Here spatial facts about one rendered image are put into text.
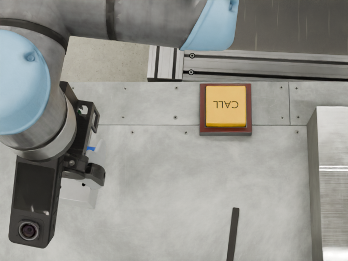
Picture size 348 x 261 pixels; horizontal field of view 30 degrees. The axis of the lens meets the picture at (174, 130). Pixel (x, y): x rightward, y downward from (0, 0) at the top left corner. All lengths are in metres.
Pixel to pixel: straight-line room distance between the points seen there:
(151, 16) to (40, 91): 0.11
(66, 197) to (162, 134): 0.23
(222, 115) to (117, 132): 0.17
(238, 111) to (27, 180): 0.40
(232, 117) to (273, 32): 0.77
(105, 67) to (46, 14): 1.36
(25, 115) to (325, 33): 1.29
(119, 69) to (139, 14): 1.36
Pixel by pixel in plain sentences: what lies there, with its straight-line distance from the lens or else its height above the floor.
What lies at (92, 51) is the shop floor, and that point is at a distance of 1.95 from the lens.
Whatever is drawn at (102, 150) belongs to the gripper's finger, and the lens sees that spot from 0.81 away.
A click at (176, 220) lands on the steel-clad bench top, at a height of 0.80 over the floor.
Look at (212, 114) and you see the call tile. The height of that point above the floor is 0.84.
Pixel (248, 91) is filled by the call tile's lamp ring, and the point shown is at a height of 0.82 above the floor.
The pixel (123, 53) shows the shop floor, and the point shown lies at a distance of 1.93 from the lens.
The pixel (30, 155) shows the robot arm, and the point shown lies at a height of 1.18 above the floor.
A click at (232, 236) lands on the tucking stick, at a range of 0.97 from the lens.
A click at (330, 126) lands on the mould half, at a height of 0.89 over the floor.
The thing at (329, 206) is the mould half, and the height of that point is 0.89.
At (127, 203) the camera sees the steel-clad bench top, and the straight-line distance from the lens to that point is 0.99.
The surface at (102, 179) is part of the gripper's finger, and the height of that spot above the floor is 1.03.
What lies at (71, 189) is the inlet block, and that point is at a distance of 0.84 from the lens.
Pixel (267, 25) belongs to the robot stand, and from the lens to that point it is 1.73.
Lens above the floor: 1.77
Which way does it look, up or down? 74 degrees down
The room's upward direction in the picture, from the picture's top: 9 degrees counter-clockwise
